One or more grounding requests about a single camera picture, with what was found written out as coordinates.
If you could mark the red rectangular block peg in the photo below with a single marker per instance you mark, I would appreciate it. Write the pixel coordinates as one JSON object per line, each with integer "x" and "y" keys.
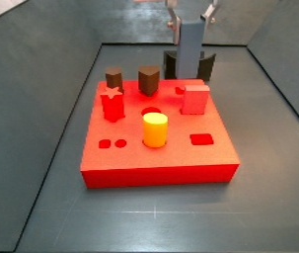
{"x": 194, "y": 99}

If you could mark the brown hexagonal peg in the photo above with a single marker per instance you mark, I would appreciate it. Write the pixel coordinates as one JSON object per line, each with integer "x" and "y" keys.
{"x": 114, "y": 77}

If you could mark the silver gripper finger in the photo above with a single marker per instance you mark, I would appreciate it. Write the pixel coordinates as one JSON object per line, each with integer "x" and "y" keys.
{"x": 209, "y": 15}
{"x": 174, "y": 23}

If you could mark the red peg board base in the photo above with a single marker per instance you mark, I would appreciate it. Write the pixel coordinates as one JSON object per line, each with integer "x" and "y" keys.
{"x": 198, "y": 154}

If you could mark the red star peg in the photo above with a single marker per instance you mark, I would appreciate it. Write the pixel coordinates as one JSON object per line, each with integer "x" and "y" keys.
{"x": 113, "y": 103}

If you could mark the yellow cylinder peg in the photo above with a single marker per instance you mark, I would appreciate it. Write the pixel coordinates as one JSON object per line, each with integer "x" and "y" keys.
{"x": 156, "y": 129}

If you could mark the blue arch block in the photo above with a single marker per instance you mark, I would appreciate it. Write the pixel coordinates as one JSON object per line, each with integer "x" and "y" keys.
{"x": 189, "y": 49}

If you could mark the brown rounded triangular peg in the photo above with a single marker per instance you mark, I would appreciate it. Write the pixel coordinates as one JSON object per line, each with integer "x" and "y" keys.
{"x": 149, "y": 79}

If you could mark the black curved fixture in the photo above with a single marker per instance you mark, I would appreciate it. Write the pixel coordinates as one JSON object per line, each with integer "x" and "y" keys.
{"x": 205, "y": 69}

